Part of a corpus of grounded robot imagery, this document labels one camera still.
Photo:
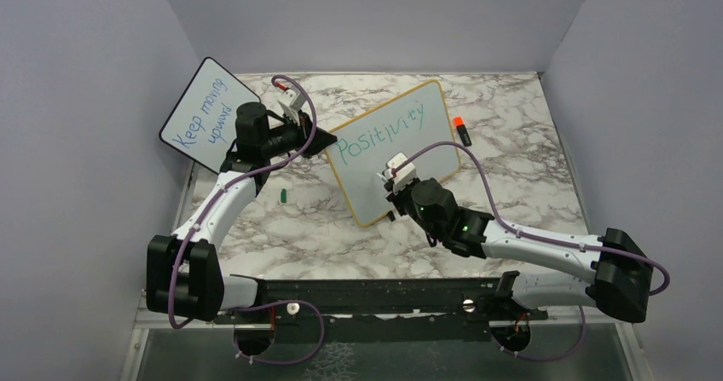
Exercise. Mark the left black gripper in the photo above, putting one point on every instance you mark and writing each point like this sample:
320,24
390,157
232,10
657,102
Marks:
321,140

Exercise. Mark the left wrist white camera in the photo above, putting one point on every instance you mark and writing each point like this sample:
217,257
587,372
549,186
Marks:
291,103

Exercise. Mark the black-framed whiteboard with writing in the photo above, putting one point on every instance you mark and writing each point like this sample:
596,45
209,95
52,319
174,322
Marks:
201,124

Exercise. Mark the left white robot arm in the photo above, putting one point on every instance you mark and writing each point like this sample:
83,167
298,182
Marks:
184,279

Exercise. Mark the orange-capped black highlighter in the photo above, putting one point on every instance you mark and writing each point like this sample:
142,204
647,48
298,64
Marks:
462,131

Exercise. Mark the wrist white camera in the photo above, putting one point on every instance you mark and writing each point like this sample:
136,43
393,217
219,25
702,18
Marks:
398,173
291,103

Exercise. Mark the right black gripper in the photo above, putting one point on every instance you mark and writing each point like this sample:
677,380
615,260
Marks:
396,197

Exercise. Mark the yellow-framed whiteboard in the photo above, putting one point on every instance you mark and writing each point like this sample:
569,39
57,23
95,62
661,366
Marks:
406,124

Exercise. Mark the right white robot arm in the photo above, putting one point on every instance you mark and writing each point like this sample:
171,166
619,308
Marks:
608,272

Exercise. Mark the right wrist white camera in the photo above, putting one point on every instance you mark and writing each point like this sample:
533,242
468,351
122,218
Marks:
398,173

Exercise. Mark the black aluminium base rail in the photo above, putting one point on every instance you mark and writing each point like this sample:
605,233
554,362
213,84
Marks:
501,310

